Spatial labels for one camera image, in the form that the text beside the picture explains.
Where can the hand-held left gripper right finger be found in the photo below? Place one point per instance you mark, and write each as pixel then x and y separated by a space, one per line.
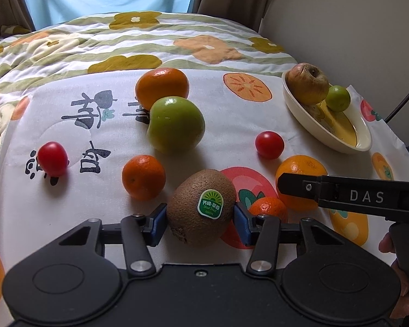
pixel 242 223

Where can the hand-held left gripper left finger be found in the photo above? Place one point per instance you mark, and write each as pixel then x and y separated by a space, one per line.
pixel 158 223

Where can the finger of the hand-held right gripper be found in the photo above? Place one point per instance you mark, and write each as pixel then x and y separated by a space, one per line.
pixel 296 184

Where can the round yellow-orange orange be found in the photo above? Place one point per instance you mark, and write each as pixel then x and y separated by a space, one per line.
pixel 298 167

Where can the small orange mandarin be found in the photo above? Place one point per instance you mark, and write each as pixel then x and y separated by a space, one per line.
pixel 269 208
pixel 143 181

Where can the brown kiwi with green sticker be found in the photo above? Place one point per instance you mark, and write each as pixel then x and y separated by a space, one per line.
pixel 191 204

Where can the red cherry tomato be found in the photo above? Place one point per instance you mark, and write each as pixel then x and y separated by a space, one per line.
pixel 53 158
pixel 269 144

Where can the cream oval bowl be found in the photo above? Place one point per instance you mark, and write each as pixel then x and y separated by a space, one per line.
pixel 327 133

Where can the large green apple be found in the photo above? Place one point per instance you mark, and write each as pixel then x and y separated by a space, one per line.
pixel 175 124

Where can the large orange persimmon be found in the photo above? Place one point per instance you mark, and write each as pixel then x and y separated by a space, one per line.
pixel 162 85

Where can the person's right hand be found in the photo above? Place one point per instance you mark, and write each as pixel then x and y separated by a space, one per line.
pixel 404 308

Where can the white fruit-print cloth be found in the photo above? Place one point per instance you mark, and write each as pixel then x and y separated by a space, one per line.
pixel 95 190

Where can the small green fruit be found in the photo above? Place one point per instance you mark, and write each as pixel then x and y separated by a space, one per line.
pixel 338 97

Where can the wrinkled brown apple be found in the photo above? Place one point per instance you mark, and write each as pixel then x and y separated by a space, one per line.
pixel 308 83

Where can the floral striped blanket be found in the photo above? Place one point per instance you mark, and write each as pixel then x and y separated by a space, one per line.
pixel 88 44

